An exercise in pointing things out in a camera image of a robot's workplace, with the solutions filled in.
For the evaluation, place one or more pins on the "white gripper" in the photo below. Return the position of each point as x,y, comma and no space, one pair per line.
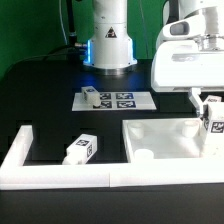
178,66

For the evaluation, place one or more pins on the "white square tabletop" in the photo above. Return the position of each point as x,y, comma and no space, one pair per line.
178,138

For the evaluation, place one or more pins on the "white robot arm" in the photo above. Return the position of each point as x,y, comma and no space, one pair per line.
110,50

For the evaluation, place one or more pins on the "white tag sheet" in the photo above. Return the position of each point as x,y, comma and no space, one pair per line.
114,101

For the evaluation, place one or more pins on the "white U-shaped fence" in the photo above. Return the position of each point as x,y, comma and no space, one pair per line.
15,175

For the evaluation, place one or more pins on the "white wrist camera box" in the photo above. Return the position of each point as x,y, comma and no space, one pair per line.
189,28

